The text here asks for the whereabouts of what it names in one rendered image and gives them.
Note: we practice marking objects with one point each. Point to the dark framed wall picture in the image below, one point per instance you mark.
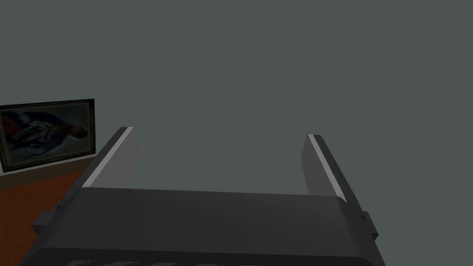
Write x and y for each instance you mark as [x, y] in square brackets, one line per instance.
[46, 133]

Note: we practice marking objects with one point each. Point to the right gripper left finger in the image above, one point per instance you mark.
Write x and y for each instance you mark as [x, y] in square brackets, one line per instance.
[115, 162]

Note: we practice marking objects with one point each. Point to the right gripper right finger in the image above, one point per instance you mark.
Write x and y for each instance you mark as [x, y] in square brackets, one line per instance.
[320, 170]

